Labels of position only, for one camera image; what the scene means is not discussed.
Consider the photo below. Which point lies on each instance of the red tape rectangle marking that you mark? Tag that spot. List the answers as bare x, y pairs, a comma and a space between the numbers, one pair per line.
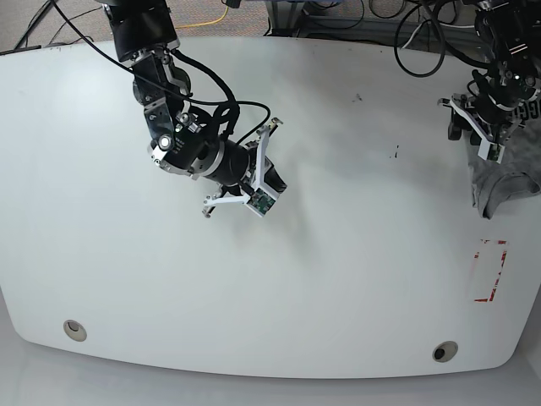
488, 265

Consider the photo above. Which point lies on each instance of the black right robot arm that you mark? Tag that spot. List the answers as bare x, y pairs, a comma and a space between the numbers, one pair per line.
187, 139

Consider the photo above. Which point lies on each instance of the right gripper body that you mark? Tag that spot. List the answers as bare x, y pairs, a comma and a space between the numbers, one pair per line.
241, 170

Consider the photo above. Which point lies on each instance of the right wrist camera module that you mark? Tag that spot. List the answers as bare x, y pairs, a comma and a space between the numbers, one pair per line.
260, 203

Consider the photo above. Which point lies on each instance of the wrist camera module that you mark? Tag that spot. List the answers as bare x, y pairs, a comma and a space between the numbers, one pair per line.
490, 151
260, 203

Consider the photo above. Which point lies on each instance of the right table grommet hole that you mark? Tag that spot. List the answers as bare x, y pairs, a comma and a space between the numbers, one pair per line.
445, 351

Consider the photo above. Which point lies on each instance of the grey t-shirt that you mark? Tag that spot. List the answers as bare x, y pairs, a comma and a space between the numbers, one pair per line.
518, 175

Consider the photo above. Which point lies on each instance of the table grommet hole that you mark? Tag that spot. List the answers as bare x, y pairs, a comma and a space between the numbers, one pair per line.
75, 331
445, 351

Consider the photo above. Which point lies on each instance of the aluminium frame structure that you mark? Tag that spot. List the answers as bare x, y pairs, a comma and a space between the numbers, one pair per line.
374, 22

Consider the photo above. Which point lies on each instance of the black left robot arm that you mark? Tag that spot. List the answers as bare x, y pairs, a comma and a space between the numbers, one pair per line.
508, 79

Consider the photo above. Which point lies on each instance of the left table grommet hole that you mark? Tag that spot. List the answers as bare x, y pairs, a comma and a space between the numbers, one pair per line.
75, 331

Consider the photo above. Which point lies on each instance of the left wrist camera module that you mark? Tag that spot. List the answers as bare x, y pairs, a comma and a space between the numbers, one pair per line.
490, 151

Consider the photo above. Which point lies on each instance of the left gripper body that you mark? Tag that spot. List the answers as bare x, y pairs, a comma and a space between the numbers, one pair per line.
497, 124

